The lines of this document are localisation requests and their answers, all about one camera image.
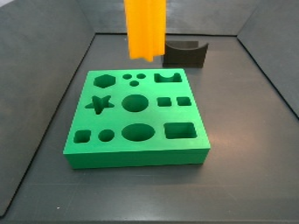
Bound orange star-shaped peg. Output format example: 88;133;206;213
124;0;166;62

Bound green shape sorter block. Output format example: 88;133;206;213
62;69;210;169

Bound black curved cradle block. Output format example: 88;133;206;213
162;40;209;68

